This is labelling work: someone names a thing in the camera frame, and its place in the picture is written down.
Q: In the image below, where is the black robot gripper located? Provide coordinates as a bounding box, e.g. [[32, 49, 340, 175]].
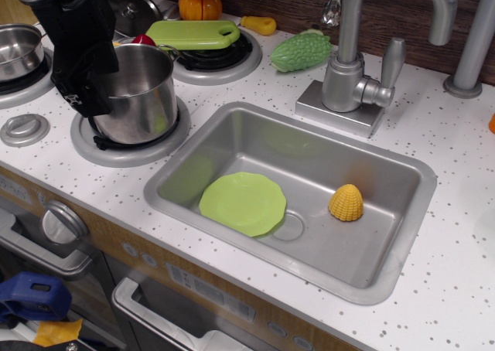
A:
[[19, 0, 118, 118]]

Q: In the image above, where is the large steel pot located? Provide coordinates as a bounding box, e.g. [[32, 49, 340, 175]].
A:
[[93, 43, 178, 145]]

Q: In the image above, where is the small steel pot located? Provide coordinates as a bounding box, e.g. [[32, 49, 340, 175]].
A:
[[1, 24, 45, 83]]

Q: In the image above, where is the steel pot lid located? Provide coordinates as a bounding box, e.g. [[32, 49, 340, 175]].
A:
[[108, 0, 162, 37]]

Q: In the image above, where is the silver sink basin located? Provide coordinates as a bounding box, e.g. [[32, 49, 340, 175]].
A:
[[144, 102, 437, 305]]

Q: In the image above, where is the front stove burner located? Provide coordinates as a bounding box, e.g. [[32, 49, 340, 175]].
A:
[[70, 97, 191, 168]]

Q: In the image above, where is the stove burner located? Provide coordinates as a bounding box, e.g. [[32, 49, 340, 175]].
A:
[[1, 47, 53, 110], [70, 97, 191, 168], [171, 31, 262, 86]]

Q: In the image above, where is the left stove burner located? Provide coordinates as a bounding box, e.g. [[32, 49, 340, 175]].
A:
[[1, 47, 53, 110]]

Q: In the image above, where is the red toy tomato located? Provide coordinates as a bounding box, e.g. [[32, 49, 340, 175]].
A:
[[131, 34, 156, 47]]

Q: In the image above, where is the grey countertop knob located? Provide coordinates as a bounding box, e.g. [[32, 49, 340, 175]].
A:
[[1, 114, 50, 148]]

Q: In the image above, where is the green cutting board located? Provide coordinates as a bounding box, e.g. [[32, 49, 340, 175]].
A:
[[145, 20, 241, 50]]

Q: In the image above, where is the back right stove burner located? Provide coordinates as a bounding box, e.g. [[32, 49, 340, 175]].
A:
[[171, 31, 262, 86]]

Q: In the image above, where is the silver oven dial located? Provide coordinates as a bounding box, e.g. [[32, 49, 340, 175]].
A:
[[40, 200, 89, 244]]

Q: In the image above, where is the orange toy pumpkin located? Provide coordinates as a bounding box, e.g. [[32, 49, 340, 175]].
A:
[[178, 0, 223, 21]]

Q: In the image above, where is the yellow toy squash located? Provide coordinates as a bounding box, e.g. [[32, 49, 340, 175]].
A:
[[240, 15, 277, 36]]

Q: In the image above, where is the green plastic plate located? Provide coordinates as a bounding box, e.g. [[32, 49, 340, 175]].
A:
[[199, 172, 287, 237]]

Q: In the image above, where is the blue clamp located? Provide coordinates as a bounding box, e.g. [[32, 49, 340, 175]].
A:
[[1, 271, 72, 322]]

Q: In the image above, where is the green toy bitter gourd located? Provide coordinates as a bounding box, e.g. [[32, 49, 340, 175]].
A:
[[270, 29, 333, 73]]

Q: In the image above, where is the yellow cloth piece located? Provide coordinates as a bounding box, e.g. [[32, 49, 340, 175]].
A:
[[33, 319, 83, 347]]

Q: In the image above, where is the hanging clear utensil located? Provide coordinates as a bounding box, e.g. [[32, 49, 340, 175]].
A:
[[321, 0, 342, 28]]

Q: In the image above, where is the silver toy faucet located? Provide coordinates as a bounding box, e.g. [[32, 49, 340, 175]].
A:
[[295, 0, 459, 139]]

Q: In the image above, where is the yellow toy corn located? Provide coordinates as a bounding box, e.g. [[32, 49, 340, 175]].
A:
[[328, 184, 364, 222]]

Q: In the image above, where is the grey vertical pole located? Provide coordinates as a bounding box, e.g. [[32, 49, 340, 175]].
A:
[[443, 0, 494, 99]]

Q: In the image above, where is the orange toy at edge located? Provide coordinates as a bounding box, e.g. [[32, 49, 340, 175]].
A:
[[488, 114, 495, 133]]

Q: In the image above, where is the grey oven door handle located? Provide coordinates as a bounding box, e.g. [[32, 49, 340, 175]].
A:
[[1, 208, 97, 281]]

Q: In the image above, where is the grey dishwasher door handle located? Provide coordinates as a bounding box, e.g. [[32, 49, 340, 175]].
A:
[[111, 276, 248, 351]]

